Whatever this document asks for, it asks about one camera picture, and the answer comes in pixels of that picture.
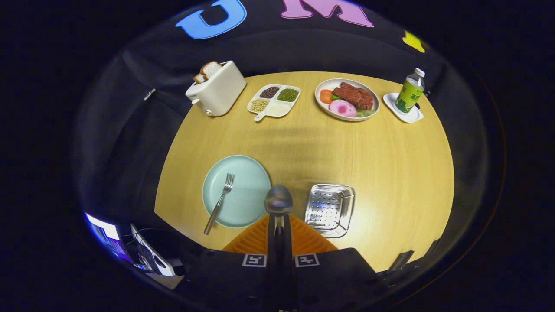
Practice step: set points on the yellow soybeans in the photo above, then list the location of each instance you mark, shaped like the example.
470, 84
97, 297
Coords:
259, 105

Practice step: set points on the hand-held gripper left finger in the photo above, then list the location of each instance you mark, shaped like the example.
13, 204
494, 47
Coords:
273, 260

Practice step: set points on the white toaster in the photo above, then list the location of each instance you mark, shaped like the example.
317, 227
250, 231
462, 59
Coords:
219, 93

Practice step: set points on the light green plate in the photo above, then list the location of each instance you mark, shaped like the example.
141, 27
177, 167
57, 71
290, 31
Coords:
247, 190

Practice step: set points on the brown meat slices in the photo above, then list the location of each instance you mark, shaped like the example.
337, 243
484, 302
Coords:
353, 95

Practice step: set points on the white square coaster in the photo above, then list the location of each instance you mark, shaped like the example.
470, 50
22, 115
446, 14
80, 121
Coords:
390, 104

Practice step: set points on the silver clip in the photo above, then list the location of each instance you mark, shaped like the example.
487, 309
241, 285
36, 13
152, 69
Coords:
149, 94

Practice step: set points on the toast bread slice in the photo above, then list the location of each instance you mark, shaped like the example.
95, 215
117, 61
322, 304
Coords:
211, 69
198, 78

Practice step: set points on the pink round food slice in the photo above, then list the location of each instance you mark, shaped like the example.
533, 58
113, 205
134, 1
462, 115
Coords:
342, 108

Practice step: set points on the dark red beans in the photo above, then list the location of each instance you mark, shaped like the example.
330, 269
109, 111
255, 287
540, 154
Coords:
269, 92

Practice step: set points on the lit monitor screen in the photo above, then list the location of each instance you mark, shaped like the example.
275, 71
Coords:
104, 232

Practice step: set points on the white oval food plate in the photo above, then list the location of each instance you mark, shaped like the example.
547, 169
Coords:
323, 108

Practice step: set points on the laptop computer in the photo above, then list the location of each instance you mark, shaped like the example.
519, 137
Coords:
147, 255

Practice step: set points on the perforated metal basket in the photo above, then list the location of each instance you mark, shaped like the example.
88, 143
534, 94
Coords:
329, 210

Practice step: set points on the green lettuce leaf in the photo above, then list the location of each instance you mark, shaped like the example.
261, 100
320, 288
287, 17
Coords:
365, 113

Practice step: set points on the orange tomato slice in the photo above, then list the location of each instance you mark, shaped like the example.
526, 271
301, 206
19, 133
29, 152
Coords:
326, 96

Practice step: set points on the green mung beans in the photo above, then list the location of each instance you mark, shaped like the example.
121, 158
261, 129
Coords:
288, 94

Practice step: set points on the green label water bottle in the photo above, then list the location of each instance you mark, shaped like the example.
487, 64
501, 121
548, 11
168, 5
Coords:
409, 93

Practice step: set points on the white divided dish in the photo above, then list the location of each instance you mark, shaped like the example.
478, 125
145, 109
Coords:
277, 109

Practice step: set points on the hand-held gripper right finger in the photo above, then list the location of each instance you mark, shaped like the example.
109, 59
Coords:
286, 260

